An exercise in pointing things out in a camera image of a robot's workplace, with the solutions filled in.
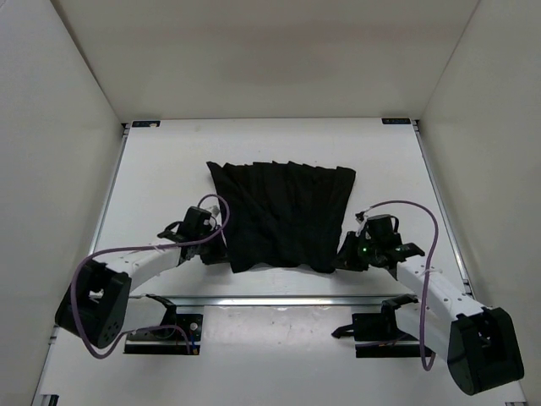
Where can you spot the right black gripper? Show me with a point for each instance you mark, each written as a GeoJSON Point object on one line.
{"type": "Point", "coordinates": [345, 259]}

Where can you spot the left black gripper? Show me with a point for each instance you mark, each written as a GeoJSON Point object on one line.
{"type": "Point", "coordinates": [221, 253]}

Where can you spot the black pleated skirt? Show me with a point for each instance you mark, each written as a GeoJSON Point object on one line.
{"type": "Point", "coordinates": [283, 214]}

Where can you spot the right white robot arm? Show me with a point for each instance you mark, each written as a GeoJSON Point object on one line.
{"type": "Point", "coordinates": [478, 343]}

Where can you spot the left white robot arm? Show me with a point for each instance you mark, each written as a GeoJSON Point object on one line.
{"type": "Point", "coordinates": [96, 301]}

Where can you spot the right blue corner label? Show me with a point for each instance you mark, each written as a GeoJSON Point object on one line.
{"type": "Point", "coordinates": [396, 121]}

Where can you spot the blue corner label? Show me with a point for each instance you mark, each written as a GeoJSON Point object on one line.
{"type": "Point", "coordinates": [396, 121]}
{"type": "Point", "coordinates": [145, 123]}

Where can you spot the left blue corner label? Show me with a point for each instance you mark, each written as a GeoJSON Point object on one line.
{"type": "Point", "coordinates": [145, 123]}

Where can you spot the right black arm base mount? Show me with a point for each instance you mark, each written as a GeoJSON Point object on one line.
{"type": "Point", "coordinates": [377, 336]}

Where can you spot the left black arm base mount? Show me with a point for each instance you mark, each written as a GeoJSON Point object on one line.
{"type": "Point", "coordinates": [157, 326]}

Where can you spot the front aluminium table rail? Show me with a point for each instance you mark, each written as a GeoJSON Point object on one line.
{"type": "Point", "coordinates": [277, 301]}

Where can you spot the aluminium table rail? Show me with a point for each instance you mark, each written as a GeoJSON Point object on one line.
{"type": "Point", "coordinates": [277, 301]}
{"type": "Point", "coordinates": [101, 193]}

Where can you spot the left aluminium table rail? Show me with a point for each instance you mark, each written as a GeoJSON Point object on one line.
{"type": "Point", "coordinates": [101, 193]}

